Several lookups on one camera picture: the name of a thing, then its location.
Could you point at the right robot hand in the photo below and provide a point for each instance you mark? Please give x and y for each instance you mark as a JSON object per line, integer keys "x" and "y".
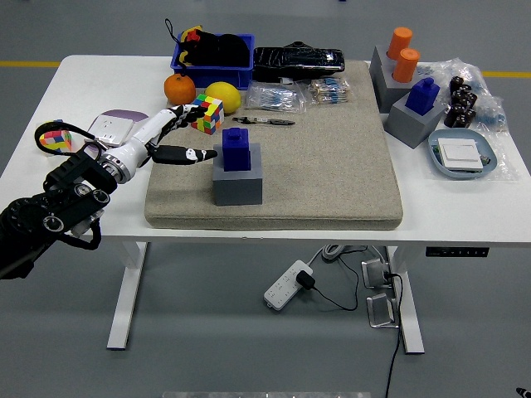
{"x": 524, "y": 393}

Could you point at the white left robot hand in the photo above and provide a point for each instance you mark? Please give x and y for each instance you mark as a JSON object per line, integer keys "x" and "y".
{"x": 128, "y": 151}

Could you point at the blue seal stamp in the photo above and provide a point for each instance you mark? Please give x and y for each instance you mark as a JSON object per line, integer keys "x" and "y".
{"x": 236, "y": 149}
{"x": 421, "y": 97}

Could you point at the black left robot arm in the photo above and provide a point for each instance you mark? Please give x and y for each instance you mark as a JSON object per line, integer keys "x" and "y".
{"x": 62, "y": 195}

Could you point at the grey square seal holder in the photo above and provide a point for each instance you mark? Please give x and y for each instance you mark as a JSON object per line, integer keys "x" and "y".
{"x": 238, "y": 188}
{"x": 412, "y": 126}

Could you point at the purple dish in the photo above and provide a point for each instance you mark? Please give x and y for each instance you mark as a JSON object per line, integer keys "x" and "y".
{"x": 122, "y": 113}

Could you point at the small colourful puzzle cube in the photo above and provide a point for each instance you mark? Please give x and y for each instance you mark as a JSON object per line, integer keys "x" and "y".
{"x": 54, "y": 139}

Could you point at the orange fruit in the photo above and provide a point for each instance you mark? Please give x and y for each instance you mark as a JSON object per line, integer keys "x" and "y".
{"x": 179, "y": 90}

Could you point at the large colourful puzzle cube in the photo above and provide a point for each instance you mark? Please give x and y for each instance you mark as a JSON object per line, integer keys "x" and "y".
{"x": 212, "y": 112}

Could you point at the yellow lemon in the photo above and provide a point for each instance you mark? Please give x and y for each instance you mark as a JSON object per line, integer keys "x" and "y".
{"x": 224, "y": 96}

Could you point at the blue plastic bin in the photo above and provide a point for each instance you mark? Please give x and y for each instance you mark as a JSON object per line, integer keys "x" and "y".
{"x": 220, "y": 76}

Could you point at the black cloth pouch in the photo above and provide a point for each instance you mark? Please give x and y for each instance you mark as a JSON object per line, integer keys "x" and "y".
{"x": 224, "y": 49}

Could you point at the black pen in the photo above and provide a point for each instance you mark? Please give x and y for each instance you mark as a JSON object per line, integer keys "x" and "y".
{"x": 265, "y": 121}

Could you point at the white table leg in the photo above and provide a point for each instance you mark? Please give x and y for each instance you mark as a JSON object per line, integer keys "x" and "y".
{"x": 126, "y": 298}
{"x": 410, "y": 311}

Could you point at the clear bag blue resistors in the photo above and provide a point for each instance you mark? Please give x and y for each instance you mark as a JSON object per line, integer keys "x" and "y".
{"x": 274, "y": 98}

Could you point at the black table control panel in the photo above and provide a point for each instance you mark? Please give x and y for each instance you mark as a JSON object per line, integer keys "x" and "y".
{"x": 456, "y": 252}

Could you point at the grey-brown mat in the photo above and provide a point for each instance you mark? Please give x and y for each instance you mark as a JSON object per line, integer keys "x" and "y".
{"x": 315, "y": 166}

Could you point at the black wrapped package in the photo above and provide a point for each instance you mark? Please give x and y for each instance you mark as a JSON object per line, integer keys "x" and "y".
{"x": 298, "y": 61}

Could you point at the white power strip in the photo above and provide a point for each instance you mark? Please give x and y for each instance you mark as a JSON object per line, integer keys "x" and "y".
{"x": 282, "y": 290}

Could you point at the clear bag tan resistors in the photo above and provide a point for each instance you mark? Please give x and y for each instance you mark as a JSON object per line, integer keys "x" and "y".
{"x": 329, "y": 91}

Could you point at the black power adapter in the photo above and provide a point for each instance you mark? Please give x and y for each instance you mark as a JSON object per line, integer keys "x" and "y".
{"x": 305, "y": 280}

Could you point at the light blue dish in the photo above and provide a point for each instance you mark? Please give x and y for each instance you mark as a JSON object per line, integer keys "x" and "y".
{"x": 435, "y": 163}

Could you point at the grey block cylinder holder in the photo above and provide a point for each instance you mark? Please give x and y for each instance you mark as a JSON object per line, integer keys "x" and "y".
{"x": 383, "y": 83}

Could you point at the orange cylinder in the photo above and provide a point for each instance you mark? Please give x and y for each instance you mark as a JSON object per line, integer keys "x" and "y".
{"x": 405, "y": 66}
{"x": 399, "y": 41}

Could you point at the clear bag blue parts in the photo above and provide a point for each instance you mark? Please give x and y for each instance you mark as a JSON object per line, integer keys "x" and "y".
{"x": 489, "y": 103}

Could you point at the black capacitors pile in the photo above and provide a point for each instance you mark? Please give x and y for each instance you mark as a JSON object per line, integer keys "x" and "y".
{"x": 460, "y": 105}

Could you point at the white wall socket panel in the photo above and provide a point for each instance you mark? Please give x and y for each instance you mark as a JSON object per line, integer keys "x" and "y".
{"x": 108, "y": 126}

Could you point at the metal bracket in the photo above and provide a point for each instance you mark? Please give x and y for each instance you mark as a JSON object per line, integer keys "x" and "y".
{"x": 379, "y": 311}
{"x": 375, "y": 273}

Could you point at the white switch panel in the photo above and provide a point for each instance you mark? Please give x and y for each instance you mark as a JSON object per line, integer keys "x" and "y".
{"x": 460, "y": 154}

